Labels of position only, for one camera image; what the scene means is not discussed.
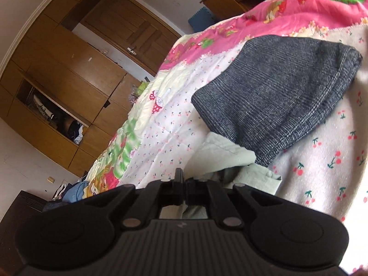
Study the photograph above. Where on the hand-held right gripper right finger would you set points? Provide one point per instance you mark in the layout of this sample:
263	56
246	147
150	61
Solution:
192	191

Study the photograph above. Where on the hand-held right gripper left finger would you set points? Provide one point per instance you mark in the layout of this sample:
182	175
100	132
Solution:
178	187

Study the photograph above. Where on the light green pants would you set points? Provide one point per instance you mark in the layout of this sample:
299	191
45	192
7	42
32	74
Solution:
224	152

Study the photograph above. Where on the dark grey knit pants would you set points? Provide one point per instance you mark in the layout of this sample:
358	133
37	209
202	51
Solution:
273	92

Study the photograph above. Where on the pink cartoon quilt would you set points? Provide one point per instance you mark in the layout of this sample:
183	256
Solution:
178	115

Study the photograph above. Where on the blue cloth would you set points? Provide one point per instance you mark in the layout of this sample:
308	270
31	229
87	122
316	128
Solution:
75	192

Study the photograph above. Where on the navy quilted jacket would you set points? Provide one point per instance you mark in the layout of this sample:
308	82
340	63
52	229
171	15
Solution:
53	206

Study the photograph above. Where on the clothes pile in wardrobe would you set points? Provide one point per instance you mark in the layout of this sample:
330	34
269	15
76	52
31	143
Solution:
57	118

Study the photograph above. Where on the cherry print bed sheet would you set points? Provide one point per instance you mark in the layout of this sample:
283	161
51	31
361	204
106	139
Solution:
330	149

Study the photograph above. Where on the wooden wardrobe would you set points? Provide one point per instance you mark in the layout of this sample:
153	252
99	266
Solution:
72	72

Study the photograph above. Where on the dark wooden cabinet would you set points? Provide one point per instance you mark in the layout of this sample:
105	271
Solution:
17	215

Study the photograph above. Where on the wooden door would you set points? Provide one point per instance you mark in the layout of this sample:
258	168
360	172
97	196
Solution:
132	26

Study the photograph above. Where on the blue foam mat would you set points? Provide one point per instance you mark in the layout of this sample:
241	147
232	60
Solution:
201	20

